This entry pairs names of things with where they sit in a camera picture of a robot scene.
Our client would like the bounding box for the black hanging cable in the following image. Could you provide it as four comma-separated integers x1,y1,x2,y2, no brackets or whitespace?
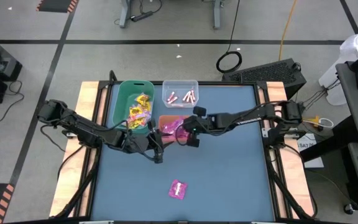
215,0,244,75

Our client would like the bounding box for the yellow hanging cable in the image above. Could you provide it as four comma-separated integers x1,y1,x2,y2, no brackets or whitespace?
278,0,298,62

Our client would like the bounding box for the light wooden side board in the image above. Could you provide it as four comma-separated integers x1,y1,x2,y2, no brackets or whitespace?
258,81,315,218
48,80,108,218

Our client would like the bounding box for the white paper sheet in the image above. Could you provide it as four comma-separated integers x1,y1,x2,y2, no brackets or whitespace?
297,133,324,169

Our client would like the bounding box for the green plastic bin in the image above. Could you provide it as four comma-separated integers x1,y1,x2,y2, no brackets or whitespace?
112,80,155,135

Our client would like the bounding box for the orange plastic bin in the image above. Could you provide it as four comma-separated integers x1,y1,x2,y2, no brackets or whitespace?
157,114,196,144

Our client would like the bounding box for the black floor cable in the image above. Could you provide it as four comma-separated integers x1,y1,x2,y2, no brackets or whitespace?
0,80,25,123

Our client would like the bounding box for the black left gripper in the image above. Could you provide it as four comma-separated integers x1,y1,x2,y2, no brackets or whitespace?
122,119,170,165

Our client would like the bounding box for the grey desk leg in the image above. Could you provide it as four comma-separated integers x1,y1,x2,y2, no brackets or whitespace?
211,0,225,31
118,0,133,29

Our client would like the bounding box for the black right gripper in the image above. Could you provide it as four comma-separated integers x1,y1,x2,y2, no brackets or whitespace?
172,106,219,148

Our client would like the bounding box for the purple Skittles candy pack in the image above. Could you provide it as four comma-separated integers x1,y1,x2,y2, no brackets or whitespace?
175,129,192,141
168,179,188,200
162,117,185,135

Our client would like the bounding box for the clear plastic bin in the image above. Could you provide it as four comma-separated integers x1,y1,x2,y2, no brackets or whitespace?
161,79,200,109

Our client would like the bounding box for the white plastic cover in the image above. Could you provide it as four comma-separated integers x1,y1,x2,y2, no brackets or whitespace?
318,30,358,106

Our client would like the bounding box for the black computer tower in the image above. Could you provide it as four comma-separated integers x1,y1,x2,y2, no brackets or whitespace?
221,58,307,101

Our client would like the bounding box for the black power strip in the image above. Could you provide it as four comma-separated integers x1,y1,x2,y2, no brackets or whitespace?
129,10,154,23

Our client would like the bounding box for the black table frame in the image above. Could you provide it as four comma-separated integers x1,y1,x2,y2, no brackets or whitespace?
53,70,316,224

